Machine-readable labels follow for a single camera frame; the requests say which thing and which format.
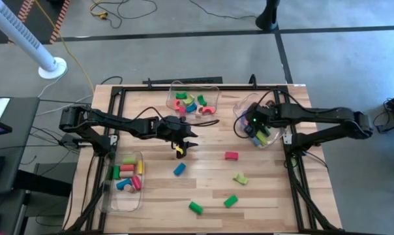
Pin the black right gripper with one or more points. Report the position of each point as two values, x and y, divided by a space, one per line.
262 115

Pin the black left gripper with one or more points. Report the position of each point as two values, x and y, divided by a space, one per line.
175 129

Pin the purple block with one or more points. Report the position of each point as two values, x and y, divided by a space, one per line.
243 121

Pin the blue cylinder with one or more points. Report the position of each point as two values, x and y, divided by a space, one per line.
255 142

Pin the lime green plank block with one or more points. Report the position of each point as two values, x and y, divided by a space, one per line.
262 138

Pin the small natural wood block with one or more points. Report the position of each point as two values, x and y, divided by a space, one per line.
199 113
129 188

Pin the blue arch block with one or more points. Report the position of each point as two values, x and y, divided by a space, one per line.
191 107

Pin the short blue block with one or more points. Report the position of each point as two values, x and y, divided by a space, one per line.
179 169

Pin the red arch block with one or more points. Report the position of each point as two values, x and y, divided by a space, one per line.
208 111

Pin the green arch block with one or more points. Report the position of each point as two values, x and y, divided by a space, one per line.
202 100
180 95

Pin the yellow cylinder block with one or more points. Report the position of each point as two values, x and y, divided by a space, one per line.
140 167

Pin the lime green cylinder block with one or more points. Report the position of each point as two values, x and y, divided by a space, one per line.
129 160

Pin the red cylinder block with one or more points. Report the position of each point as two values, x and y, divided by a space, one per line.
127 167
136 182

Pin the green half cylinder block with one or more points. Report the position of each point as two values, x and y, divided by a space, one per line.
196 208

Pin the natural wood cylinder block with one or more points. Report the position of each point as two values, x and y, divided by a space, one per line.
127 174

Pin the blue cylinder block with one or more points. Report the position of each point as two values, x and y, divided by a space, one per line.
123 184

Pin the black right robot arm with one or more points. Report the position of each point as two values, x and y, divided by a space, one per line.
314 115

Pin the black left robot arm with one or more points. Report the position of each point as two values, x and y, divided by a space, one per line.
102 122

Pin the yellow tape tag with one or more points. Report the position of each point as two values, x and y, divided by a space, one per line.
179 150

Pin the clear plastic bin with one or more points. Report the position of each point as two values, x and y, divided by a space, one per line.
275 137
213 91
125 202

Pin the black clamp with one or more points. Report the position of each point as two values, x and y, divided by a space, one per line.
252 81

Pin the black mounting bar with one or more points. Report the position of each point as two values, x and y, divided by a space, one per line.
184 80

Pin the black stand base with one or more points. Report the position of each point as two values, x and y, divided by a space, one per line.
268 19

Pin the dark grey side desk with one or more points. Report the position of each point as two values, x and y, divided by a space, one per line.
24 111

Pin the black orange-striped floor mat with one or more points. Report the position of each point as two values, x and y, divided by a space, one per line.
40 23

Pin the white tower fan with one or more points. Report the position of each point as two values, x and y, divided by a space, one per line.
21 36

